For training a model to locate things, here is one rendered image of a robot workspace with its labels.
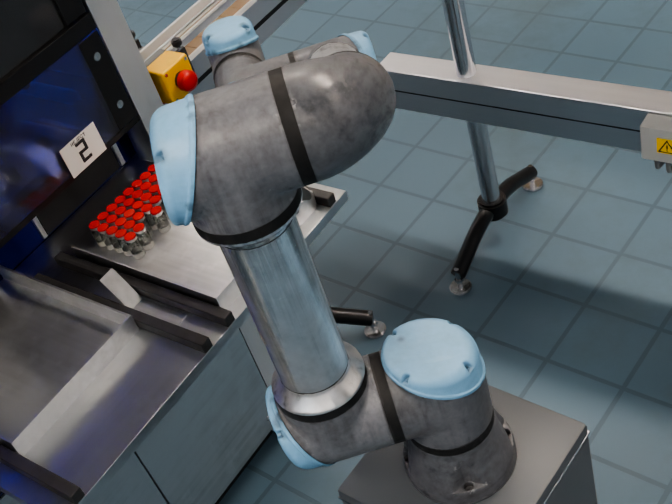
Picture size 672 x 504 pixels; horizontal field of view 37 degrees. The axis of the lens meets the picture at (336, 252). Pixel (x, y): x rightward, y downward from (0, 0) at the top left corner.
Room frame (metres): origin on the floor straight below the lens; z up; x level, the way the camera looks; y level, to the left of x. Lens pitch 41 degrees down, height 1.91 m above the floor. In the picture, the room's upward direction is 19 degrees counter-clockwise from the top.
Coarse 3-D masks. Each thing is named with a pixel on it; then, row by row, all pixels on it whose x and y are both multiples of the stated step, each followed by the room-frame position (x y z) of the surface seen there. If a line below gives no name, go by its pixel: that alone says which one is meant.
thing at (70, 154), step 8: (88, 128) 1.52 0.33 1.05; (80, 136) 1.50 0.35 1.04; (88, 136) 1.51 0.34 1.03; (96, 136) 1.52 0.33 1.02; (72, 144) 1.49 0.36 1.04; (80, 144) 1.50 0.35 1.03; (88, 144) 1.51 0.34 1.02; (96, 144) 1.52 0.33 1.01; (104, 144) 1.53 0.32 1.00; (64, 152) 1.47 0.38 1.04; (72, 152) 1.48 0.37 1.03; (88, 152) 1.50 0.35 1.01; (96, 152) 1.51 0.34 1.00; (64, 160) 1.47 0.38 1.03; (72, 160) 1.48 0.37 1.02; (80, 160) 1.49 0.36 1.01; (88, 160) 1.50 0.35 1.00; (72, 168) 1.47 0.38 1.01; (80, 168) 1.48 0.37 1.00
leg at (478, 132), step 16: (448, 0) 2.02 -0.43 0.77; (448, 16) 2.03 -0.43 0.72; (464, 16) 2.02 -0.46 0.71; (448, 32) 2.04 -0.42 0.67; (464, 32) 2.02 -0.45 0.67; (464, 48) 2.02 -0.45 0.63; (464, 64) 2.02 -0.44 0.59; (480, 128) 2.02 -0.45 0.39; (480, 144) 2.02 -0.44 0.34; (480, 160) 2.02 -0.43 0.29; (480, 176) 2.03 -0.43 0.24; (496, 176) 2.03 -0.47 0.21; (496, 192) 2.02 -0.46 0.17
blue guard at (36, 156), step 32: (64, 64) 1.53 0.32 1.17; (32, 96) 1.48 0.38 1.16; (64, 96) 1.51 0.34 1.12; (96, 96) 1.55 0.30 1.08; (128, 96) 1.59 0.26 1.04; (0, 128) 1.42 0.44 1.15; (32, 128) 1.46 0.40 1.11; (64, 128) 1.49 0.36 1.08; (96, 128) 1.53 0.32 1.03; (0, 160) 1.40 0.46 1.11; (32, 160) 1.44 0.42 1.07; (0, 192) 1.38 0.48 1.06; (32, 192) 1.42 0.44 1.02; (0, 224) 1.36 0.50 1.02
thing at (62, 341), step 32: (0, 288) 1.39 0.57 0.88; (32, 288) 1.35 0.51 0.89; (0, 320) 1.30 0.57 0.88; (32, 320) 1.27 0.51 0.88; (64, 320) 1.25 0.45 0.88; (96, 320) 1.22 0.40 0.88; (128, 320) 1.16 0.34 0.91; (0, 352) 1.22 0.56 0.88; (32, 352) 1.20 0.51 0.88; (64, 352) 1.17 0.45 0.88; (96, 352) 1.11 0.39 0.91; (0, 384) 1.15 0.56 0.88; (32, 384) 1.13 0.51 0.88; (64, 384) 1.07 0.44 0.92; (0, 416) 1.08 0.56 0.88; (32, 416) 1.06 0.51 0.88
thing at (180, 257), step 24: (312, 192) 1.31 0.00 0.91; (168, 240) 1.36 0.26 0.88; (192, 240) 1.34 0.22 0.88; (120, 264) 1.30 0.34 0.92; (144, 264) 1.32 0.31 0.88; (168, 264) 1.30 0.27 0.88; (192, 264) 1.27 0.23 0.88; (216, 264) 1.25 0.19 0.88; (168, 288) 1.22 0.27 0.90; (192, 288) 1.18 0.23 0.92; (216, 288) 1.20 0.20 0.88
